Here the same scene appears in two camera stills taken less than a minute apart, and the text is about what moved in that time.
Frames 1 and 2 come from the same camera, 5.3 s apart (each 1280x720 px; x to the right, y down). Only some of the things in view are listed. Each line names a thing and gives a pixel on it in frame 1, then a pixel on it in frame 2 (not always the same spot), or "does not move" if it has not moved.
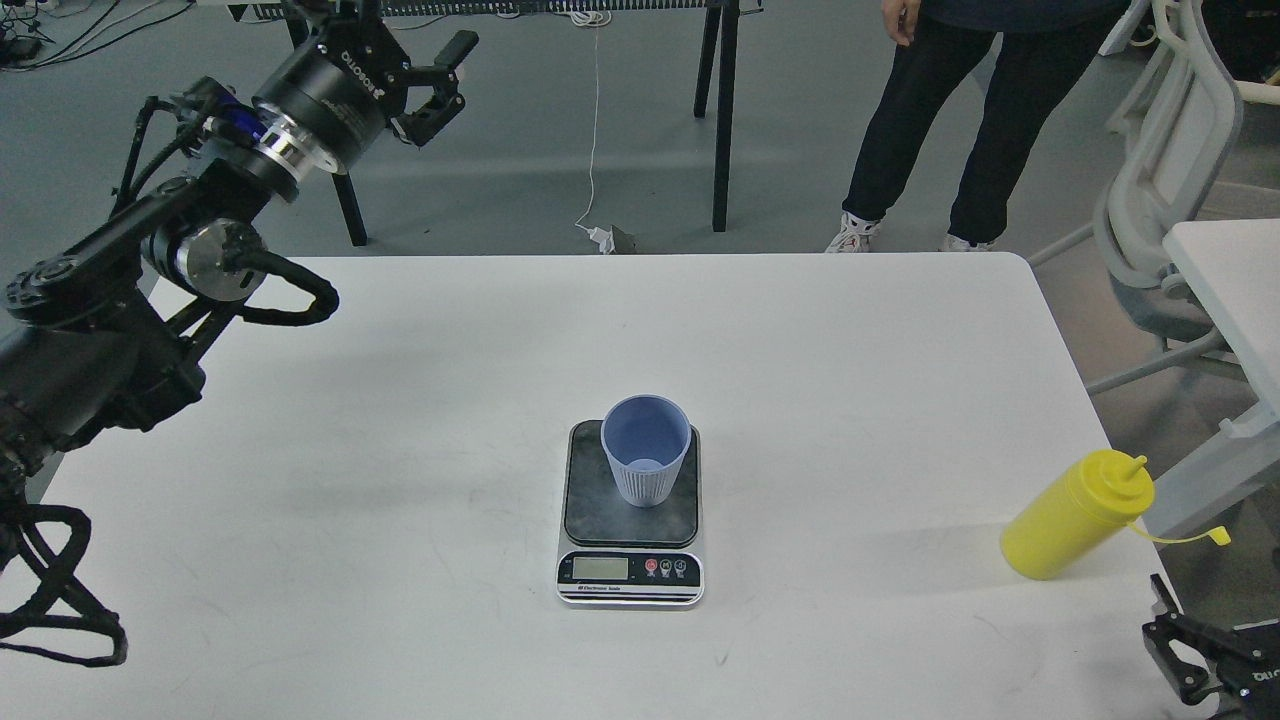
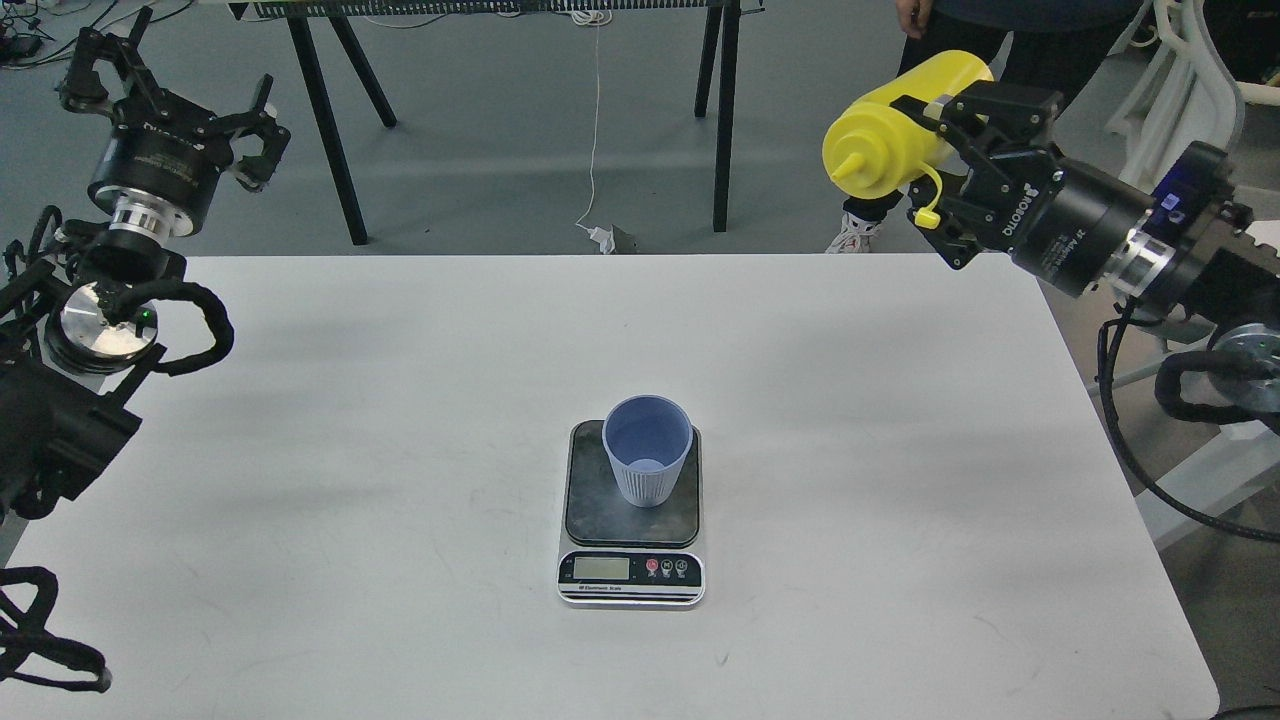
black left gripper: (335, 94) -> (154, 177)
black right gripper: (1193, 653) -> (1069, 224)
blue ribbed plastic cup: (646, 437) does not move
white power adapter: (604, 238) does not move
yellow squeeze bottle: (1076, 509) -> (870, 148)
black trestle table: (715, 71) does not move
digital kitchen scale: (616, 555) does not move
